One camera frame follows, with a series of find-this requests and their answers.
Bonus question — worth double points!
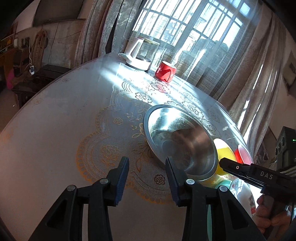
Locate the white plate red characters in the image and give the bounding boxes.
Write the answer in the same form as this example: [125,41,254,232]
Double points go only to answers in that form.
[229,178,256,217]

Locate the large teal plate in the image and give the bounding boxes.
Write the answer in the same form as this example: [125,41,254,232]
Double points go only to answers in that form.
[207,180,231,241]

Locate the red plastic bowl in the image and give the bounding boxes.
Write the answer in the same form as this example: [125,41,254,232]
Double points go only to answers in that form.
[234,144,253,165]

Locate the yellow plastic bowl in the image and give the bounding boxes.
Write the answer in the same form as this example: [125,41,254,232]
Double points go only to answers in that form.
[201,138,236,188]

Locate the stainless steel bowl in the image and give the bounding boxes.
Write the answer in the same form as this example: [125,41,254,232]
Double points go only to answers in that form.
[142,104,218,181]

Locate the person's right hand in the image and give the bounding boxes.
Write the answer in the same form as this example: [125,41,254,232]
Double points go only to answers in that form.
[252,195,291,240]

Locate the lace patterned table cover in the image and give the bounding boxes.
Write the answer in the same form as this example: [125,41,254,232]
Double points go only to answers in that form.
[1,54,245,240]

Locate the beige curtain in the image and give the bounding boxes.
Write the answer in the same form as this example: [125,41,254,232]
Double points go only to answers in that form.
[74,1,287,156]

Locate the dark wooden side cabinet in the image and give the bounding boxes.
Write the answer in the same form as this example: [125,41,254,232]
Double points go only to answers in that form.
[12,64,71,109]

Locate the red mug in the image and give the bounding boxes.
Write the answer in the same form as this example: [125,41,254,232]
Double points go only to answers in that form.
[154,61,177,83]

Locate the window with grid bars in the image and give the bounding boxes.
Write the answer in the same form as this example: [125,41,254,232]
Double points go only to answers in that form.
[131,0,254,70]

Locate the white glass kettle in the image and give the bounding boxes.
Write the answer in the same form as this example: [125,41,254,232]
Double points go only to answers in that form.
[118,35,159,71]

